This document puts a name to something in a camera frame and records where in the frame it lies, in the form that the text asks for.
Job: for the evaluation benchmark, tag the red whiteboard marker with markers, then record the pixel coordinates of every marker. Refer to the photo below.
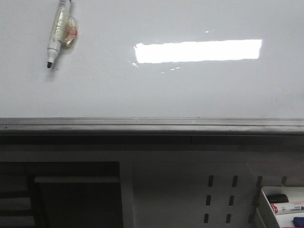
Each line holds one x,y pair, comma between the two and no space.
288,208

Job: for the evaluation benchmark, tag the blue whiteboard marker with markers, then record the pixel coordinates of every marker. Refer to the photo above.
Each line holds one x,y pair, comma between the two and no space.
298,222

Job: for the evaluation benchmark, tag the white marker tray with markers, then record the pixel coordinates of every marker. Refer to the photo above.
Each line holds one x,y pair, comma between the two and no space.
280,215

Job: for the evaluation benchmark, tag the white slotted pegboard panel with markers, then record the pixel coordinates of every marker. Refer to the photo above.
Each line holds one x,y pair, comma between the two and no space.
201,189

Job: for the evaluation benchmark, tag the dark shelf unit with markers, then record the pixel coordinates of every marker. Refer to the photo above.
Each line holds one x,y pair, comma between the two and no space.
60,195

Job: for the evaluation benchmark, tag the white whiteboard with aluminium frame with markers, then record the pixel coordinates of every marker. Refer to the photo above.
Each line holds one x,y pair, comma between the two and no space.
154,68

